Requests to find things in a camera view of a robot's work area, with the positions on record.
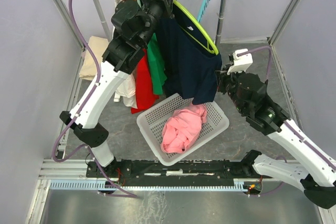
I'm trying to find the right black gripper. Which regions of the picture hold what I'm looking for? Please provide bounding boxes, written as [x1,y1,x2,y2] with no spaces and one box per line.
[215,64,247,114]

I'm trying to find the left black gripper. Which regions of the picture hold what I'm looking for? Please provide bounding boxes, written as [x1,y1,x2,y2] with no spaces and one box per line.
[136,0,175,47]

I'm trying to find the yellow green hanger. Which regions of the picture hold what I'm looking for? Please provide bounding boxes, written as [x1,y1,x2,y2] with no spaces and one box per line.
[173,0,219,55]

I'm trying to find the navy blue t shirt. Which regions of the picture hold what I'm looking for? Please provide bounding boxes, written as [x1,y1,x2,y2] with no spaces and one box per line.
[156,5,222,104]

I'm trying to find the pink t shirt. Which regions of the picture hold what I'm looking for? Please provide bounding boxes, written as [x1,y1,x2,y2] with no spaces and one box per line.
[161,104,207,154]

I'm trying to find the green t shirt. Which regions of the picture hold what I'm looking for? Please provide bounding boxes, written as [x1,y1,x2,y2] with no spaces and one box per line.
[132,0,168,95]

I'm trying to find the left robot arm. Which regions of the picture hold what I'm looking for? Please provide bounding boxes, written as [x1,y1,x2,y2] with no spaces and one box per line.
[60,0,173,177]

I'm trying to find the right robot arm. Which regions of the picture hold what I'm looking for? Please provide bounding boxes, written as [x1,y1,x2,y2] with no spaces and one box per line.
[216,71,335,209]

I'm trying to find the red t shirt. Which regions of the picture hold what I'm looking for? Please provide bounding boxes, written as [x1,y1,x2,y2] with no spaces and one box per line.
[131,49,159,114]

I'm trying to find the white t shirt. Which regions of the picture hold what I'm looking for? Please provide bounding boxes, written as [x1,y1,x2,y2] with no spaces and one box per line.
[113,0,137,109]

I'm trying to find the white plastic basket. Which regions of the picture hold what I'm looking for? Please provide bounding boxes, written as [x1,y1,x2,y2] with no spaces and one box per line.
[136,93,229,166]

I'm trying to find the folded beige cloth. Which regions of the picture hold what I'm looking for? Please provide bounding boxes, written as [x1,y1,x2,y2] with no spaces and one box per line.
[79,36,108,81]

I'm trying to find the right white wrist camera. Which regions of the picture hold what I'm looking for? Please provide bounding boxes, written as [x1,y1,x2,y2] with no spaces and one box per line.
[223,48,253,74]

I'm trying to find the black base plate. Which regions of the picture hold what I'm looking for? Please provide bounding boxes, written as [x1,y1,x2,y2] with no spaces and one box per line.
[86,158,263,187]

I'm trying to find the light blue cable duct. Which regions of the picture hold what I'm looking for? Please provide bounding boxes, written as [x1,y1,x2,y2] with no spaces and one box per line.
[49,179,248,193]

